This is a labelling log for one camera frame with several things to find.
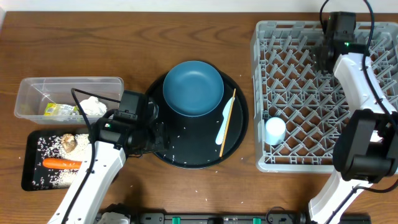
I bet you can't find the dark blue plate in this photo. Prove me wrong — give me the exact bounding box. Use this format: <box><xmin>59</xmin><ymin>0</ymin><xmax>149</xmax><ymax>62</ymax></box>
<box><xmin>162</xmin><ymin>60</ymin><xmax>224</xmax><ymax>117</ymax></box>

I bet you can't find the white napkin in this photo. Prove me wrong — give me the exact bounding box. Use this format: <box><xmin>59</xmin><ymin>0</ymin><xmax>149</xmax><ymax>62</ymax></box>
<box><xmin>77</xmin><ymin>96</ymin><xmax>108</xmax><ymax>116</ymax></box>

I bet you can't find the light blue plastic knife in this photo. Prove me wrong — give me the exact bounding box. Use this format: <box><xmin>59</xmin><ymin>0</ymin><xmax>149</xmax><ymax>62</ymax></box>
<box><xmin>215</xmin><ymin>97</ymin><xmax>234</xmax><ymax>145</ymax></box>

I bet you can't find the brown food scrap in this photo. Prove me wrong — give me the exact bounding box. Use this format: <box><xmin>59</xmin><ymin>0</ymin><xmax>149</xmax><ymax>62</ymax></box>
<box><xmin>60</xmin><ymin>134</ymin><xmax>77</xmax><ymax>153</ymax></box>

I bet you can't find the light blue cup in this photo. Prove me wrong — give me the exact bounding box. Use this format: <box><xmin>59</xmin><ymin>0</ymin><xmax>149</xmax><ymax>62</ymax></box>
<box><xmin>264</xmin><ymin>117</ymin><xmax>286</xmax><ymax>146</ymax></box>

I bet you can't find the wooden chopstick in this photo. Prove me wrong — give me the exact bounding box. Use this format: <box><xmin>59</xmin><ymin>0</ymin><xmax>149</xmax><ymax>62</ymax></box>
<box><xmin>219</xmin><ymin>89</ymin><xmax>236</xmax><ymax>157</ymax></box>

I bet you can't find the green yellow snack wrapper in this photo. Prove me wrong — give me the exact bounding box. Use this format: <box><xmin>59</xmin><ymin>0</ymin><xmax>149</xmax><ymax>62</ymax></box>
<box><xmin>44</xmin><ymin>103</ymin><xmax>82</xmax><ymax>121</ymax></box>

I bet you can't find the orange carrot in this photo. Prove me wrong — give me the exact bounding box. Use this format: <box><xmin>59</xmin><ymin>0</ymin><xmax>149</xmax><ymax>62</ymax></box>
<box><xmin>43</xmin><ymin>158</ymin><xmax>81</xmax><ymax>170</ymax></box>

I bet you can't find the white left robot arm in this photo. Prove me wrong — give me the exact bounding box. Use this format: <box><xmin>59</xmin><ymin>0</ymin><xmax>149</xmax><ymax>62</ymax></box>
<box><xmin>49</xmin><ymin>101</ymin><xmax>169</xmax><ymax>223</ymax></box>

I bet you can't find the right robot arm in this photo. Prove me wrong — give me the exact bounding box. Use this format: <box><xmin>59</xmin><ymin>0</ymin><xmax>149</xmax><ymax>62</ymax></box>
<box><xmin>306</xmin><ymin>40</ymin><xmax>397</xmax><ymax>223</ymax></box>

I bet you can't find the grey dishwasher rack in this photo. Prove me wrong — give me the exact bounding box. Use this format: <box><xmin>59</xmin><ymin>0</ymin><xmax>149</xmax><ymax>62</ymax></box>
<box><xmin>251</xmin><ymin>19</ymin><xmax>398</xmax><ymax>174</ymax></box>

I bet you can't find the round black tray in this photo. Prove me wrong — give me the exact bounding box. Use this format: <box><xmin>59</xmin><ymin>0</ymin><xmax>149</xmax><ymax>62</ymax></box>
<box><xmin>147</xmin><ymin>72</ymin><xmax>249</xmax><ymax>169</ymax></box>

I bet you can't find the black rectangular tray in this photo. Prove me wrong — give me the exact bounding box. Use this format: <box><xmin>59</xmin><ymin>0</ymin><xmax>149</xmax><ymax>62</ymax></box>
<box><xmin>21</xmin><ymin>128</ymin><xmax>91</xmax><ymax>191</ymax></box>

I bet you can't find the clear plastic bin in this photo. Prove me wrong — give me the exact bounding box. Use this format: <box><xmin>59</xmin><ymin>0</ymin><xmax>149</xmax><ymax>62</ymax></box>
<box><xmin>14</xmin><ymin>77</ymin><xmax>124</xmax><ymax>125</ymax></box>

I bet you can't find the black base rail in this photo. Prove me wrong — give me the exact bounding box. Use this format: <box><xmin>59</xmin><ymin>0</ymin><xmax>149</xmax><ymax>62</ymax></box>
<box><xmin>96</xmin><ymin>203</ymin><xmax>373</xmax><ymax>224</ymax></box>

